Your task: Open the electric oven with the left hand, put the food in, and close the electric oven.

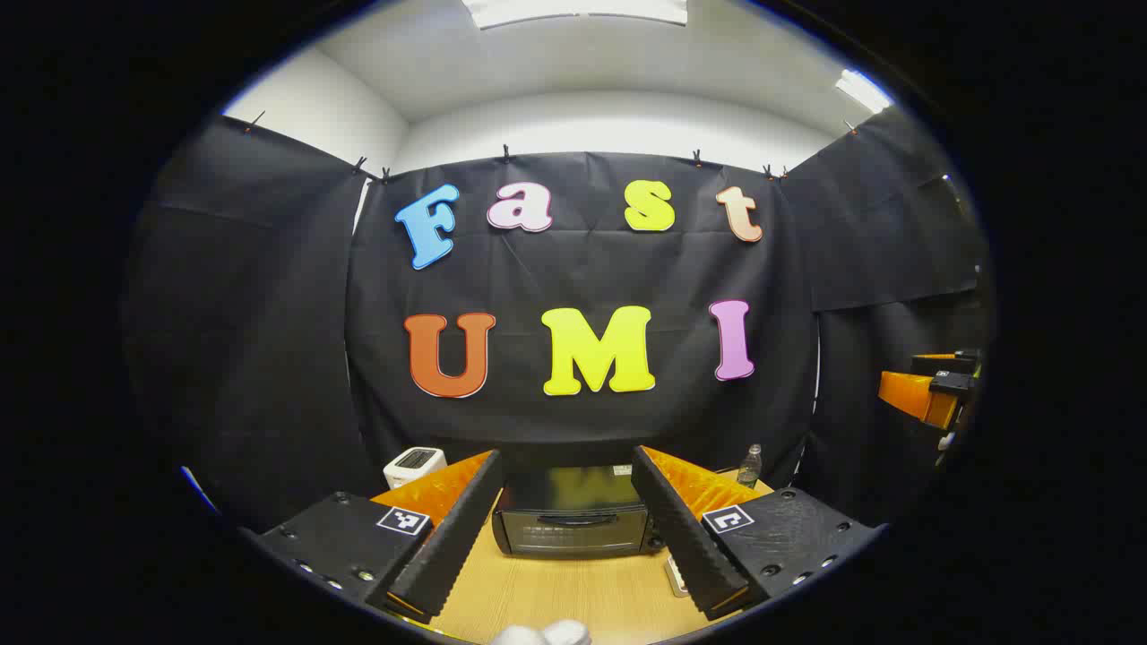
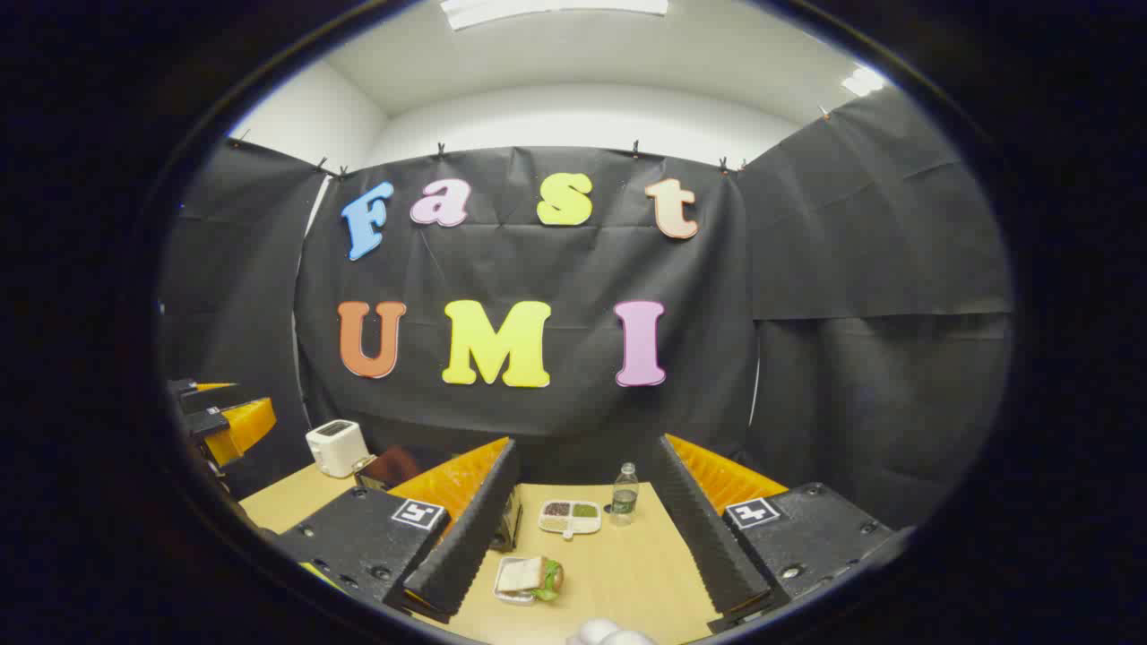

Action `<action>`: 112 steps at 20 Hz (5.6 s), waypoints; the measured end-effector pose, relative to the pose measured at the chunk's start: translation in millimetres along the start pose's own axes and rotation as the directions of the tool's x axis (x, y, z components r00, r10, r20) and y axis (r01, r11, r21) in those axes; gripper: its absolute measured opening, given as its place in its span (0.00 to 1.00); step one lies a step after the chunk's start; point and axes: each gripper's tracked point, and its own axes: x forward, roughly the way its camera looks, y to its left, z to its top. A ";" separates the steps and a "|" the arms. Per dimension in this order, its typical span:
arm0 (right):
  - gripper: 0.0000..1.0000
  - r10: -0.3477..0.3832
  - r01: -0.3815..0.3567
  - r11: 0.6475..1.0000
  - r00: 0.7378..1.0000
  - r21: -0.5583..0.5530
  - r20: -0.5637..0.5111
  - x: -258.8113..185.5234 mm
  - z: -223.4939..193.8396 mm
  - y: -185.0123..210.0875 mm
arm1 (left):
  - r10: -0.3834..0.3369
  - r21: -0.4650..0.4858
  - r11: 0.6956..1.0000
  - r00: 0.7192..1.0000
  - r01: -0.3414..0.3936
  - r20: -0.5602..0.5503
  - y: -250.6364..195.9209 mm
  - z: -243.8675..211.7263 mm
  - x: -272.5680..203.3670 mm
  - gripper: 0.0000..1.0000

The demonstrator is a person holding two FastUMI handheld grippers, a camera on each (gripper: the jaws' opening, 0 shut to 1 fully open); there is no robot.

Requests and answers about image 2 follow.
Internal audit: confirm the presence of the sandwich with lettuce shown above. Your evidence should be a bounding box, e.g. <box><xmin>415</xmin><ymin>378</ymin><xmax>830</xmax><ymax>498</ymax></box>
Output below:
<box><xmin>497</xmin><ymin>557</ymin><xmax>565</xmax><ymax>603</ymax></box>

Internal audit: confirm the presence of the white toaster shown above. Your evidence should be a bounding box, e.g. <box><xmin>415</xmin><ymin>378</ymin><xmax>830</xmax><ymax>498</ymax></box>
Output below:
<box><xmin>306</xmin><ymin>419</ymin><xmax>369</xmax><ymax>479</ymax></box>

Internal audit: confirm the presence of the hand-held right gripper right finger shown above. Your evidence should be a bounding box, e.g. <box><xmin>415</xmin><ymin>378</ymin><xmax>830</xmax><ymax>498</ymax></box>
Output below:
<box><xmin>652</xmin><ymin>434</ymin><xmax>915</xmax><ymax>634</ymax></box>

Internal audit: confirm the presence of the white food tray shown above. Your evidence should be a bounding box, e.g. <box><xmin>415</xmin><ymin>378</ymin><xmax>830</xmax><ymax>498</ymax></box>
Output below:
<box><xmin>494</xmin><ymin>555</ymin><xmax>564</xmax><ymax>606</ymax></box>

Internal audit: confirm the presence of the long ceiling light panel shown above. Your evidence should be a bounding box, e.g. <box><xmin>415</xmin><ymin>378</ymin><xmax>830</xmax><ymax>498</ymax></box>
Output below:
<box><xmin>439</xmin><ymin>0</ymin><xmax>669</xmax><ymax>30</ymax></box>

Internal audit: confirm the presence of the clear plastic water bottle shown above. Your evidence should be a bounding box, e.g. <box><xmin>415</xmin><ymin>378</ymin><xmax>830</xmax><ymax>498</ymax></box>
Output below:
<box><xmin>611</xmin><ymin>462</ymin><xmax>640</xmax><ymax>528</ymax></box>

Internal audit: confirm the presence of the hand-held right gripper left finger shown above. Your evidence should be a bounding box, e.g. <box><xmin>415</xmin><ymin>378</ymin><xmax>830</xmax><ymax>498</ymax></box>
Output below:
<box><xmin>272</xmin><ymin>436</ymin><xmax>522</xmax><ymax>622</ymax></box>

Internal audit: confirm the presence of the small ceiling light panel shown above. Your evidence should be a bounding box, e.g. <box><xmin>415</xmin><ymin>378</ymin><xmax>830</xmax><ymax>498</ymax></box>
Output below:
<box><xmin>841</xmin><ymin>66</ymin><xmax>888</xmax><ymax>98</ymax></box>

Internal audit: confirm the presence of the black electric oven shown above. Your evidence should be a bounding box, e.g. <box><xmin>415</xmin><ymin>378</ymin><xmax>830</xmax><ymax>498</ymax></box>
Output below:
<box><xmin>354</xmin><ymin>445</ymin><xmax>523</xmax><ymax>553</ymax></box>

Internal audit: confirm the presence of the black backdrop cloth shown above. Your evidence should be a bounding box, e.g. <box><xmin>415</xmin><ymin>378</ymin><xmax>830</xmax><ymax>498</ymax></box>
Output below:
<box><xmin>160</xmin><ymin>85</ymin><xmax>1015</xmax><ymax>538</ymax></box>

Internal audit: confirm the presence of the white divided grain tray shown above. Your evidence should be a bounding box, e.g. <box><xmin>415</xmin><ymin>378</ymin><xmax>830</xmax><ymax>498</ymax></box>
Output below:
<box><xmin>539</xmin><ymin>499</ymin><xmax>603</xmax><ymax>540</ymax></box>

